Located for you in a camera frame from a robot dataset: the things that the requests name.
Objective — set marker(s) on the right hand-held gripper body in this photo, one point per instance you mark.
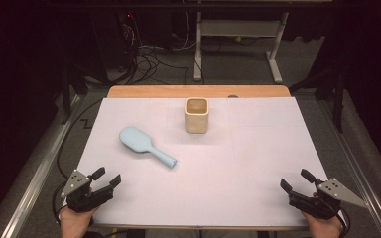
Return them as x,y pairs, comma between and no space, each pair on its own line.
324,205

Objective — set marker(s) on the dark round table grommet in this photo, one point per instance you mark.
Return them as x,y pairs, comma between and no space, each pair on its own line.
233,96

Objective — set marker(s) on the person's right hand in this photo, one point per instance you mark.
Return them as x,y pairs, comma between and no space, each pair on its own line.
325,228

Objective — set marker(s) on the black metal stand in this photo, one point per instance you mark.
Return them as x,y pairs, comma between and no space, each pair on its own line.
337,105
66,95

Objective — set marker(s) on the person's left hand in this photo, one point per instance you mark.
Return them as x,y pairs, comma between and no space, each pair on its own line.
74,224

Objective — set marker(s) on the light blue hairbrush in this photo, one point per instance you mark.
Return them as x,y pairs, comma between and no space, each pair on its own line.
135,140

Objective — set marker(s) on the white table cover sheet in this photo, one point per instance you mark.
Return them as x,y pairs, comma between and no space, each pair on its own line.
228,178

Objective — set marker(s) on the beige square cup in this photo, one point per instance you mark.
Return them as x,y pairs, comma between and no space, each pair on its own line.
196,124

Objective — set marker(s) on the white metal desk frame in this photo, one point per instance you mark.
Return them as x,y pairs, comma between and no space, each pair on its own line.
238,28

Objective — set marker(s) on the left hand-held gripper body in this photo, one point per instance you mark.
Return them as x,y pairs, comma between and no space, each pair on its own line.
79,195

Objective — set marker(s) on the aluminium floor rail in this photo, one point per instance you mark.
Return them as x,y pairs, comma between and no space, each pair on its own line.
36,185
363,185

